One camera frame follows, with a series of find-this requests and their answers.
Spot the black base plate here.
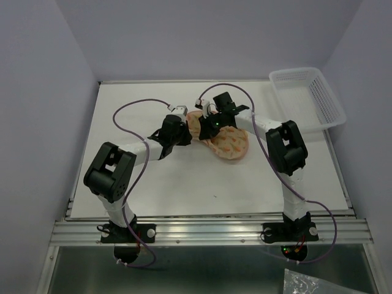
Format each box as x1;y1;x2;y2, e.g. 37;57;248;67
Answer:
261;222;319;244
96;222;156;244

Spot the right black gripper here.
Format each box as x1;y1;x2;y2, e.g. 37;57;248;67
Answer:
198;110;225;140

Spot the clear plastic bag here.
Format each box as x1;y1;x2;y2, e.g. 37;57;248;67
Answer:
282;269;363;294

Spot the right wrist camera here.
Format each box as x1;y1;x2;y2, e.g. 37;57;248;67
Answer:
195;99;213;118

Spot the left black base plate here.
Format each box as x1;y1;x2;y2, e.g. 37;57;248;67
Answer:
96;222;156;244

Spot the white plastic basket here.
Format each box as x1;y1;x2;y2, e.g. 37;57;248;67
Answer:
269;67;347;133

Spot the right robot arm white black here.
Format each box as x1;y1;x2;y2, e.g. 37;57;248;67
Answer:
195;92;311;244

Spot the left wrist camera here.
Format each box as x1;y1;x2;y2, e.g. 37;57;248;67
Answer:
171;105;188;116

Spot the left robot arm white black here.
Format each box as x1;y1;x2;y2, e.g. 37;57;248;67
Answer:
83;109;192;244

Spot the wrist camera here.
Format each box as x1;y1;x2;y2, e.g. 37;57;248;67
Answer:
195;99;213;118
171;105;188;116

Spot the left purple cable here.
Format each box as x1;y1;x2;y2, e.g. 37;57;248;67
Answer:
112;97;175;269

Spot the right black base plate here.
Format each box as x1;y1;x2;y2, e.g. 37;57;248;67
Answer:
261;222;319;244

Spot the aluminium frame rail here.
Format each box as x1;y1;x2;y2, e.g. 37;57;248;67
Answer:
50;217;374;247

